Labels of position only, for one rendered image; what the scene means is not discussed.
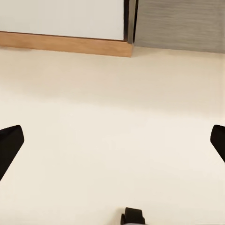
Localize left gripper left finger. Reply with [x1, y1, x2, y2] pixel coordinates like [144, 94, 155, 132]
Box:
[0, 125, 24, 180]

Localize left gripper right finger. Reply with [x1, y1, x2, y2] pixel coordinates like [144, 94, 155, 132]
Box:
[210, 124, 225, 162]

